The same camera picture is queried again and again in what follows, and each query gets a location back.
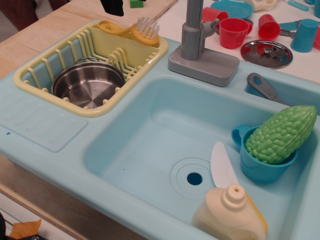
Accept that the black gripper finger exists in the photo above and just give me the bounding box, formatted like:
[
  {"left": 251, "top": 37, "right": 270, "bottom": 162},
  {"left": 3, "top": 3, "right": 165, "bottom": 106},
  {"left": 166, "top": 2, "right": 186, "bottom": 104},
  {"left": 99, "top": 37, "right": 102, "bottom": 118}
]
[{"left": 100, "top": 0, "right": 124, "bottom": 17}]

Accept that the yellow dish brush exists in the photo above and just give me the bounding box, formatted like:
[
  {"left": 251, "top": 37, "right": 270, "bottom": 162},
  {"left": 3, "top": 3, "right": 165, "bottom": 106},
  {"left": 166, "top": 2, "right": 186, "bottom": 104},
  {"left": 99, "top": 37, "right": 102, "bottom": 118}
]
[{"left": 98, "top": 17, "right": 160, "bottom": 46}]

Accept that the stainless steel pot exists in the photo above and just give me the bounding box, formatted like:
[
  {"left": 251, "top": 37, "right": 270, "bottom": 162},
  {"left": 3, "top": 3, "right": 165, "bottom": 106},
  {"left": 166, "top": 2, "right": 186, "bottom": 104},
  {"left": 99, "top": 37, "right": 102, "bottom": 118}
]
[{"left": 51, "top": 57, "right": 126, "bottom": 109}]

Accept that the steel pot lid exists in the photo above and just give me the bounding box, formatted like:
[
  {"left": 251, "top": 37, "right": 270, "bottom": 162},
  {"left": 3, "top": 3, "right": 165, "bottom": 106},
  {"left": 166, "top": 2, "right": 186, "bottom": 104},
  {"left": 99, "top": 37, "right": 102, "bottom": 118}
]
[{"left": 240, "top": 40, "right": 294, "bottom": 69}]

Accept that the green toy block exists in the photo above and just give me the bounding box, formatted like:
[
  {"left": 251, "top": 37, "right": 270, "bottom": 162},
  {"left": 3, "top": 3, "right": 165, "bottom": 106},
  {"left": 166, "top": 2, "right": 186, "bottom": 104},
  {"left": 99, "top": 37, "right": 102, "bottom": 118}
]
[{"left": 129, "top": 0, "right": 145, "bottom": 9}]

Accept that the grey toy faucet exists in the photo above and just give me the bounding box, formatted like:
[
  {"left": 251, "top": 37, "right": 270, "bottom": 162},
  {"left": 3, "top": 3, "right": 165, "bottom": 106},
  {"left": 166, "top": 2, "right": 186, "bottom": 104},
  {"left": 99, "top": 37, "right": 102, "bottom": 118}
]
[{"left": 168, "top": 0, "right": 240, "bottom": 87}]

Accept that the red cup behind faucet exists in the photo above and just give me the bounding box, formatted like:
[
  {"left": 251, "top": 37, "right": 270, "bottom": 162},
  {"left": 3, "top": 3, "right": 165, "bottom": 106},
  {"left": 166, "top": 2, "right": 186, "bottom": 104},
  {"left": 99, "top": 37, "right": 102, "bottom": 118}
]
[{"left": 202, "top": 7, "right": 229, "bottom": 23}]

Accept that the blue plastic plate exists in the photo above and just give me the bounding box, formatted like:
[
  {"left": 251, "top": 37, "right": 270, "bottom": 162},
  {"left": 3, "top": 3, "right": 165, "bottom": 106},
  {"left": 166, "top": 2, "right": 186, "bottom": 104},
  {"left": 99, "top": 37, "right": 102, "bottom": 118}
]
[{"left": 210, "top": 0, "right": 254, "bottom": 19}]

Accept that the red cup upside down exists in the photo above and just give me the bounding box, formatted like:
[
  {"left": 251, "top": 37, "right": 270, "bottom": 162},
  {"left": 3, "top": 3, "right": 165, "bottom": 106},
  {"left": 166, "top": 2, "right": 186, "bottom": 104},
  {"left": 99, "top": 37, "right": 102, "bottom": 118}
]
[{"left": 258, "top": 14, "right": 281, "bottom": 40}]

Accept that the light blue toy sink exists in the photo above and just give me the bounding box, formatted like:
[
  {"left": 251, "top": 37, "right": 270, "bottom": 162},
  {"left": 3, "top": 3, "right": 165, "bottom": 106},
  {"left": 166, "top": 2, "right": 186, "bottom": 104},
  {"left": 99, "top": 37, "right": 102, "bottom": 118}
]
[{"left": 0, "top": 56, "right": 320, "bottom": 240}]

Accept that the blue utensil on counter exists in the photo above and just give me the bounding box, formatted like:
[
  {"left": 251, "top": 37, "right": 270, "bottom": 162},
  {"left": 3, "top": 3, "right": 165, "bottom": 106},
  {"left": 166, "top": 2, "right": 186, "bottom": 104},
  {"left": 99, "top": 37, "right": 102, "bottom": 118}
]
[{"left": 279, "top": 20, "right": 301, "bottom": 31}]

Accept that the blue cup upside down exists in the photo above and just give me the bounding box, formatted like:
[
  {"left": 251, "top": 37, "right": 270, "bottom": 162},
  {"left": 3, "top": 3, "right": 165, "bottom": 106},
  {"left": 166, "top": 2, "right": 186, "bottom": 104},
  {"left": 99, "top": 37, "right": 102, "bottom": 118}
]
[{"left": 290, "top": 19, "right": 319, "bottom": 53}]

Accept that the white plastic knife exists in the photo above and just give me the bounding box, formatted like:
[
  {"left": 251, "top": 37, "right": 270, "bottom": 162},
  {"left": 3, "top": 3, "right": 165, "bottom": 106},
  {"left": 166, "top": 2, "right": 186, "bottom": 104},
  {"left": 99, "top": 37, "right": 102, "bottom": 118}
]
[{"left": 210, "top": 141, "right": 239, "bottom": 189}]

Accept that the green bitter melon toy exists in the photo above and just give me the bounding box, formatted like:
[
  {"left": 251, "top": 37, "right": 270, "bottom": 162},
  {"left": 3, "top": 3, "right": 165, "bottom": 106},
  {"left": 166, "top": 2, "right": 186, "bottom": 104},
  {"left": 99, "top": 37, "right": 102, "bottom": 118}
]
[{"left": 244, "top": 105, "right": 317, "bottom": 165}]

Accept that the blue plastic cup in sink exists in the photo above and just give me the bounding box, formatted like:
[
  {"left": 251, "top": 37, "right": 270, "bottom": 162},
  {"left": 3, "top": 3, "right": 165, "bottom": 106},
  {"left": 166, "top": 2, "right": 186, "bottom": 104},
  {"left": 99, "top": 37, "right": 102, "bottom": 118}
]
[{"left": 231, "top": 124, "right": 298, "bottom": 184}]

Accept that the cream soap bottle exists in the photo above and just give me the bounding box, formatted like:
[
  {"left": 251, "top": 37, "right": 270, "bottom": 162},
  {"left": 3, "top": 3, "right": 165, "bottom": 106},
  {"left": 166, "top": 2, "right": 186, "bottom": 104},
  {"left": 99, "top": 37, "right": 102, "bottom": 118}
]
[{"left": 191, "top": 184, "right": 267, "bottom": 240}]

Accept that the orange paper scrap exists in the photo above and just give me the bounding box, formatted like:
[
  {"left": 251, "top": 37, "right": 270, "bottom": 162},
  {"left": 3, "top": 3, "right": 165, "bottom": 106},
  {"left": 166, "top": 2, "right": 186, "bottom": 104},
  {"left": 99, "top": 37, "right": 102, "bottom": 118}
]
[{"left": 9, "top": 219, "right": 42, "bottom": 240}]

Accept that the red cup with handle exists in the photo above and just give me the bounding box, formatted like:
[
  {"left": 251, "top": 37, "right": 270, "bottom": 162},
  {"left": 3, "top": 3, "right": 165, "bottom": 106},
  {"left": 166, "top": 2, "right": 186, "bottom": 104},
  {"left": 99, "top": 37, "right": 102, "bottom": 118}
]
[{"left": 219, "top": 17, "right": 253, "bottom": 49}]

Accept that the grey plastic utensil handle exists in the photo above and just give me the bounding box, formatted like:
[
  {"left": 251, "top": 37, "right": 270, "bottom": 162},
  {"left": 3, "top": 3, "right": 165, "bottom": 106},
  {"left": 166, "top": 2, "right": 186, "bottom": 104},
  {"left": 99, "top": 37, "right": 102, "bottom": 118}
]
[{"left": 245, "top": 72, "right": 287, "bottom": 105}]

